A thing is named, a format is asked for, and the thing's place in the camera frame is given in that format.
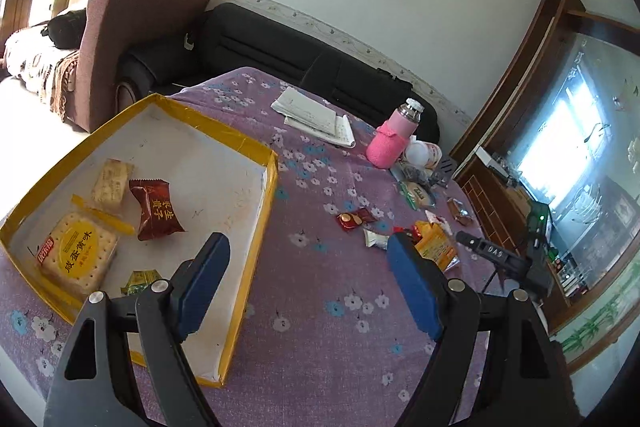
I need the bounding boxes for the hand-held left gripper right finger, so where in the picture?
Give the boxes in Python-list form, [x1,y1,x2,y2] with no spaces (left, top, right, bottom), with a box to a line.
[386,232,583,427]

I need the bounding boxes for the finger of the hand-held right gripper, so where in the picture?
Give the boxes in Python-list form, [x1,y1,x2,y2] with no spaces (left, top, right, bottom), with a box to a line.
[455,231,526,270]

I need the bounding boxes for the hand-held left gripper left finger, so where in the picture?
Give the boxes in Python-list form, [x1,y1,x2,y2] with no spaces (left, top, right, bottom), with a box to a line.
[44,232,232,427]

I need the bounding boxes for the orange cracker packet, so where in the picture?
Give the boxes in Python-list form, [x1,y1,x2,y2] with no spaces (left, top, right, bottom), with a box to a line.
[412,222,461,270]

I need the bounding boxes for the small white sachet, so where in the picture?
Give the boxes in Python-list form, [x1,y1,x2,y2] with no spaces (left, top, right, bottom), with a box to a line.
[362,228,393,252]

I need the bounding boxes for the yellow cardboard box tray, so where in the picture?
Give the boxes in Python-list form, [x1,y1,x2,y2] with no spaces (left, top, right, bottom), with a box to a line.
[0,93,279,389]

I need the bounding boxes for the green candy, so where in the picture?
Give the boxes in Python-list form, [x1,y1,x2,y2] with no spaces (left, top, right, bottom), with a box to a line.
[121,270,163,297]

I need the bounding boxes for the red snack packet round print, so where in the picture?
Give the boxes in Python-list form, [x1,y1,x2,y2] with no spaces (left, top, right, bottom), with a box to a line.
[336,208,377,232]

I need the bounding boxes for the pale pastry packet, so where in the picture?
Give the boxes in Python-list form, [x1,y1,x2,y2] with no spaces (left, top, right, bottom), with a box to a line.
[400,181,436,210]

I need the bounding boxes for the brown red snack packet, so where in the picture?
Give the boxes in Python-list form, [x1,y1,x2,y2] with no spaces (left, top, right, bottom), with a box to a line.
[129,178,186,242]

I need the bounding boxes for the grey metal holder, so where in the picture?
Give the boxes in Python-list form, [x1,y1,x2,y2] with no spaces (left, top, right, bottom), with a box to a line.
[430,158,458,188]

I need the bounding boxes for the white flat box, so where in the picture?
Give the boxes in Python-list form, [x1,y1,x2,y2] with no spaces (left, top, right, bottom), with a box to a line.
[475,146,506,168]

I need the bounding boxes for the purple floral tablecloth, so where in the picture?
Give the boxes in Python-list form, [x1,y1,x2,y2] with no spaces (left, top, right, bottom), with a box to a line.
[0,67,506,427]

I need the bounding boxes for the dark plastic bag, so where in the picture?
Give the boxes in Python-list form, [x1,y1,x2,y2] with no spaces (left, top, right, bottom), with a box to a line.
[392,163,436,188]

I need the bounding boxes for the white plastic cup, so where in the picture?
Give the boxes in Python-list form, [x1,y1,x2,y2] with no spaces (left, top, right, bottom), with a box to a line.
[404,141,443,170]

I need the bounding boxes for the pale yellow cracker packet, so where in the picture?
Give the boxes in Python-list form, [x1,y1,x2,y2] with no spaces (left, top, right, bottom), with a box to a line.
[34,212,121,298]

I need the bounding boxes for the clear cracker packet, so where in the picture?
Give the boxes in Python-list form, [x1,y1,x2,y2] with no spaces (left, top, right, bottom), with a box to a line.
[91,159,135,214]

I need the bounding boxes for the pink sleeved thermos bottle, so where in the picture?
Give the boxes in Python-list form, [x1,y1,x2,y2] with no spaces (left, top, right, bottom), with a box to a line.
[366,98,426,170]

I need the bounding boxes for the wooden glass cabinet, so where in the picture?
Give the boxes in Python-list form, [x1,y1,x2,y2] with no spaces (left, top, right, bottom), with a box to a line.
[447,0,640,373]

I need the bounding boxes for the white lined notebook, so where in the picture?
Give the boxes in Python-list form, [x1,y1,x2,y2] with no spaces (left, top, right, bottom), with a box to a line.
[284,114,357,150]

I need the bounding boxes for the white paper booklet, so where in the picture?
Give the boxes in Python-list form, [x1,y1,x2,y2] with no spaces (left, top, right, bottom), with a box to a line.
[271,87,337,135]

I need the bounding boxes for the brown sofa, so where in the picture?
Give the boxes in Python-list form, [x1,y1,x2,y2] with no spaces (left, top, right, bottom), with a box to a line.
[2,0,212,132]

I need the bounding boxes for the black sofa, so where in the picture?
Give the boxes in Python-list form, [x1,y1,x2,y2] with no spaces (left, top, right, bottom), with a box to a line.
[117,3,441,145]

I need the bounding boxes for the patterned sofa blanket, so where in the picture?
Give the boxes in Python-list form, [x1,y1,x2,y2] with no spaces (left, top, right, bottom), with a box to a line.
[2,27,81,112]

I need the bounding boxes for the black bag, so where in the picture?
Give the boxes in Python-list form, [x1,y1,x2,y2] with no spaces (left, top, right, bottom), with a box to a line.
[40,8,88,50]

